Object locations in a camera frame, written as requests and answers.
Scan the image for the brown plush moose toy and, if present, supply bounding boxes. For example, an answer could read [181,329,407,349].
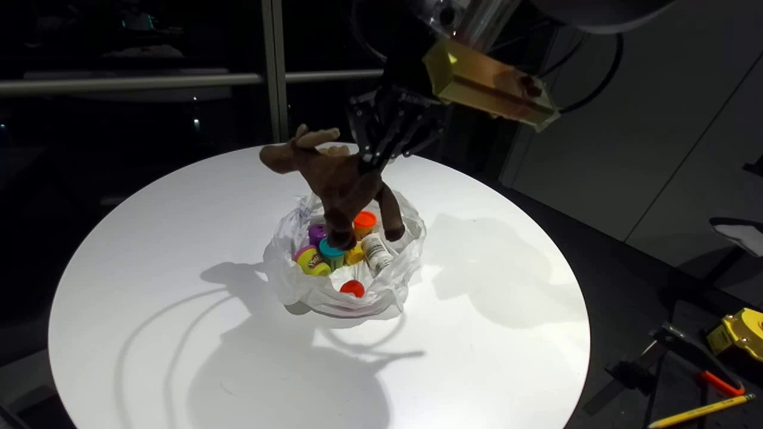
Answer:
[261,124,405,250]

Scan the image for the yellow-green play-doh tub pink lid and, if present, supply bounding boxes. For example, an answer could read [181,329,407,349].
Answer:
[297,247,331,276]

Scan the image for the metal window railing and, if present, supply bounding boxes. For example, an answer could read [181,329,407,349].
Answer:
[0,70,384,99]

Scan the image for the white pill bottle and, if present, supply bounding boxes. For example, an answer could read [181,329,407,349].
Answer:
[362,235,393,273]

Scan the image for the yellow pencil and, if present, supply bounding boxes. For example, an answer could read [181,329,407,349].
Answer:
[649,393,757,429]

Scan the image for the orange lid play-doh tub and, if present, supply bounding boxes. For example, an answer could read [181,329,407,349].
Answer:
[354,210,376,236]

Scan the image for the purple play-doh tub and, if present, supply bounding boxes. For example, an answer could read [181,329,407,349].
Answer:
[308,224,326,247]

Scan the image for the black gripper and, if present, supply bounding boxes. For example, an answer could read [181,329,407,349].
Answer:
[348,51,447,171]

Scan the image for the red handled pliers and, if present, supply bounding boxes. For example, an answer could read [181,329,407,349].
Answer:
[608,325,747,396]

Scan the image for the yellow play-doh tub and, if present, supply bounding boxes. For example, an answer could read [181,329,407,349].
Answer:
[344,243,366,266]

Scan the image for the yellow tool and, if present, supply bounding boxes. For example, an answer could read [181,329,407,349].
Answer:
[707,307,763,362]

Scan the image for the teal lid play-doh tub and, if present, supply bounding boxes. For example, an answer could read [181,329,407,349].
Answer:
[318,239,344,267]

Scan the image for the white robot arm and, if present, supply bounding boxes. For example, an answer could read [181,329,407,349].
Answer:
[348,0,674,175]

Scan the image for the red round lid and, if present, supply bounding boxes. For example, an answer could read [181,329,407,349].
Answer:
[338,280,366,299]

